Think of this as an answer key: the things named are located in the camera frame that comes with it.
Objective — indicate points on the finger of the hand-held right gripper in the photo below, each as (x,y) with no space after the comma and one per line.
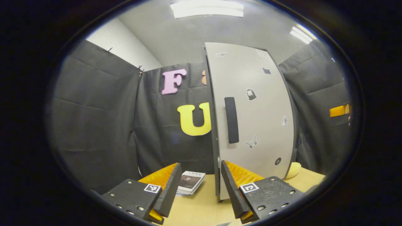
(338,110)

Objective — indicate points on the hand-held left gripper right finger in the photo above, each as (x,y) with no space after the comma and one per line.
(232,194)

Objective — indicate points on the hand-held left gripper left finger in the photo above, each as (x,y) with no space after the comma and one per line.
(171,191)

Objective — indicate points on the dark grey cabinet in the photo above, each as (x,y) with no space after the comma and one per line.
(214,141)

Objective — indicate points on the grey cabinet door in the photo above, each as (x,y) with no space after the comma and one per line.
(251,110)

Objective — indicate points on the stack of books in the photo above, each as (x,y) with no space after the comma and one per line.
(190,182)

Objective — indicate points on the yellow plush object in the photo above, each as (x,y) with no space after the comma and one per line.
(293,170)

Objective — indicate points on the small ceiling light panel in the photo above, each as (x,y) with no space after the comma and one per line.
(302,33)

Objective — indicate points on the black backdrop cloth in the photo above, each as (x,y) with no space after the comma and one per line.
(94,125)

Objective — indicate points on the large ceiling light panel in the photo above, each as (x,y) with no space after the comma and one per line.
(207,9)

